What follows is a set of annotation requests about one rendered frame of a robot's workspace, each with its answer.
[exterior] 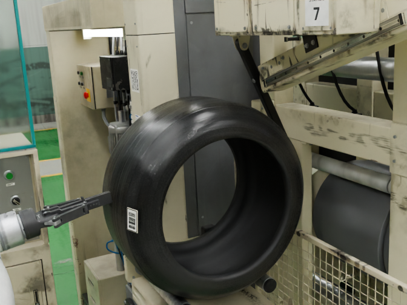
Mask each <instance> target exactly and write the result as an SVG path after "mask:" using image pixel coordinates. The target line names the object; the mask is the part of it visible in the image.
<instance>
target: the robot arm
mask: <svg viewBox="0 0 407 305"><path fill-rule="evenodd" d="M112 202H113V201H112V198H111V194H110V192H109V191H106V192H103V193H100V194H97V195H94V196H91V197H88V198H84V197H81V199H80V198H76V199H73V200H69V201H66V202H61V203H57V204H53V205H45V206H43V209H42V210H41V211H38V212H36V213H35V212H34V210H33V208H28V209H25V210H22V211H19V212H18V214H17V215H16V213H15V211H14V210H12V211H10V212H6V213H4V214H1V215H0V305H15V296H14V293H13V288H12V283H11V281H10V277H9V275H8V272H7V270H6V268H5V266H4V264H3V262H2V259H1V252H3V251H7V250H9V249H11V248H15V247H17V246H20V245H22V244H24V243H25V240H24V239H25V238H26V239H27V240H29V239H31V238H35V237H38V236H40V234H41V228H47V227H51V226H54V228H58V227H60V226H62V225H63V224H65V223H68V222H70V221H72V220H74V219H77V218H79V217H82V216H83V215H85V214H89V210H91V209H94V208H98V207H100V206H103V205H106V204H109V203H112Z"/></svg>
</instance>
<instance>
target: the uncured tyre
mask: <svg viewBox="0 0 407 305"><path fill-rule="evenodd" d="M223 139H224V140H225V141H226V142H227V144H228V145H229V147H230V149H231V151H232V153H233V156H234V159H235V162H236V169H237V182H236V189H235V192H234V196H233V199H232V201H231V204H230V206H229V208H228V209H227V211H226V213H225V214H224V215H223V217H222V218H221V219H220V220H219V222H218V223H217V224H216V225H215V226H213V227H212V228H211V229H210V230H209V231H207V232H206V233H204V234H202V235H200V236H198V237H196V238H194V239H191V240H187V241H182V242H167V241H165V237H164V232H163V227H162V213H163V207H164V201H165V197H166V194H167V191H168V188H169V186H170V184H171V182H172V180H173V178H174V176H175V175H176V173H177V172H178V170H179V169H180V167H181V166H182V165H183V164H184V163H185V162H186V161H187V160H188V159H189V158H190V157H191V156H192V155H193V154H194V153H196V152H197V151H198V150H200V149H202V148H203V147H205V146H207V145H209V144H211V143H213V142H217V141H219V140H223ZM106 191H109V192H110V194H111V198H112V201H113V202H112V203H109V204H106V205H103V210H104V217H105V221H106V224H107V227H108V230H109V232H110V235H111V237H112V239H113V240H114V242H115V243H116V245H117V247H118V248H119V249H120V250H121V252H122V253H123V254H124V255H125V256H126V257H127V258H128V259H129V260H130V261H131V263H132V264H133V265H134V266H135V267H136V269H137V270H138V271H139V272H140V273H141V274H142V275H143V276H144V277H145V278H146V279H147V280H148V281H149V282H151V283H152V284H153V285H155V286H156V287H158V288H160V289H162V290H164V291H166V292H168V293H170V294H173V295H177V296H179V297H183V298H188V299H192V300H212V299H216V298H222V297H226V296H229V295H232V294H234V293H236V292H239V291H241V290H243V289H245V288H247V287H248V286H250V285H252V284H253V283H255V282H256V281H257V280H258V279H260V278H261V277H262V276H264V275H265V274H266V273H267V272H268V271H269V270H270V269H271V268H272V267H273V266H274V265H275V264H276V262H277V261H278V260H279V258H280V257H281V256H282V254H283V253H284V252H285V250H286V248H287V247H288V245H289V243H290V241H291V239H292V237H293V235H294V233H295V231H296V227H297V225H298V222H299V218H300V214H301V211H302V205H303V173H302V167H301V164H300V160H299V157H298V155H297V152H296V149H295V147H294V145H293V144H292V142H291V141H290V139H289V137H288V136H287V135H286V133H285V132H284V131H283V129H281V127H280V126H278V124H276V123H275V122H274V121H273V120H272V119H270V118H269V117H268V116H267V115H265V114H264V113H262V112H260V111H259V110H257V109H255V108H252V107H249V106H247V105H244V104H241V103H235V102H230V101H227V100H221V99H216V98H212V97H205V96H188V97H181V98H178V99H173V100H170V101H168V102H165V103H163V104H160V105H158V106H156V107H155V108H153V109H151V110H150V111H148V112H146V113H145V114H143V115H142V116H141V117H140V118H138V119H137V120H136V121H135V122H134V123H133V124H132V125H131V126H130V127H129V128H128V129H127V130H126V132H124V134H123V135H122V137H121V138H120V139H119V141H118V143H117V144H116V146H115V147H114V150H113V152H112V153H111V156H110V158H109V161H108V163H107V167H106V170H105V174H104V181H103V187H102V192H106ZM127 208H131V209H135V210H137V230H138V233H135V232H133V231H130V230H128V229H127Z"/></svg>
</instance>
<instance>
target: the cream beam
mask: <svg viewBox="0 0 407 305"><path fill-rule="evenodd" d="M380 1H381V0H329V25H327V26H305V0H214V17H215V30H216V36H263V35H340V34H356V33H376V32H378V30H379V24H380Z"/></svg>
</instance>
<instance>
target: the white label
mask: <svg viewBox="0 0 407 305"><path fill-rule="evenodd" d="M127 229H128V230H130V231H133V232H135V233H138V230H137V210H135V209H131V208H127Z"/></svg>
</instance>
